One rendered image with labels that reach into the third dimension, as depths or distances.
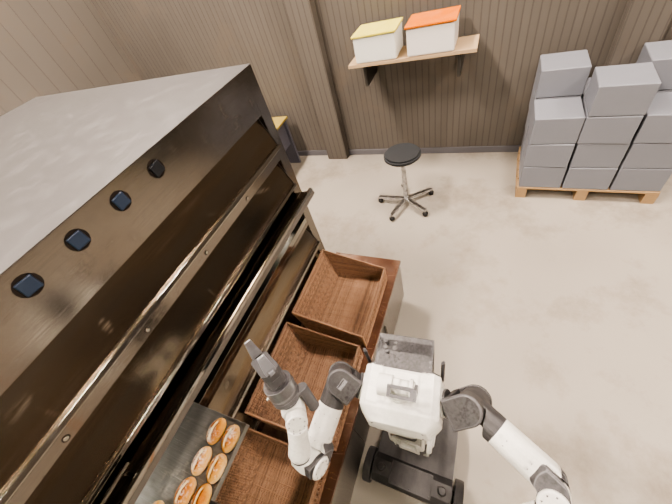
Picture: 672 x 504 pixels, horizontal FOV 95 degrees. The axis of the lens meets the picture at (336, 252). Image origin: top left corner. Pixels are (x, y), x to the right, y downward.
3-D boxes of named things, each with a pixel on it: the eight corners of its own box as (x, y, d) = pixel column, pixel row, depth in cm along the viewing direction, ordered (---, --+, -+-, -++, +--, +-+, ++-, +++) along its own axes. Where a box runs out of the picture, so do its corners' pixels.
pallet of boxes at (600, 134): (638, 156, 327) (705, 35, 245) (653, 204, 285) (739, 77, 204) (517, 156, 372) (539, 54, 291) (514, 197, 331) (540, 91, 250)
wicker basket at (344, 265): (302, 332, 219) (289, 313, 199) (330, 270, 250) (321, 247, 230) (367, 349, 200) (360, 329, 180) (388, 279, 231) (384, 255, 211)
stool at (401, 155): (435, 186, 372) (435, 134, 321) (425, 225, 335) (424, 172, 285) (385, 185, 397) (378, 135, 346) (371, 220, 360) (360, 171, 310)
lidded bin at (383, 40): (404, 45, 321) (403, 16, 303) (397, 59, 300) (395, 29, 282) (364, 51, 338) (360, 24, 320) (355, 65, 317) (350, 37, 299)
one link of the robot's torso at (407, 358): (373, 360, 142) (360, 324, 116) (452, 373, 131) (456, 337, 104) (360, 431, 125) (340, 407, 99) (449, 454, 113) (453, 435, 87)
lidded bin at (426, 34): (459, 36, 300) (461, 4, 282) (455, 51, 280) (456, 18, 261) (412, 43, 318) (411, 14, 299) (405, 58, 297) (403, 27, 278)
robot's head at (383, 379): (382, 378, 103) (378, 369, 97) (413, 384, 100) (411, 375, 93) (379, 399, 100) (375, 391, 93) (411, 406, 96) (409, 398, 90)
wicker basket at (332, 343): (262, 425, 185) (241, 413, 164) (299, 338, 217) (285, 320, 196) (337, 453, 166) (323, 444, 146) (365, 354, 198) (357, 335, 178)
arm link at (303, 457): (279, 431, 99) (285, 471, 106) (301, 450, 93) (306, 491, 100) (302, 409, 107) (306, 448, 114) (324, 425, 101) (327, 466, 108)
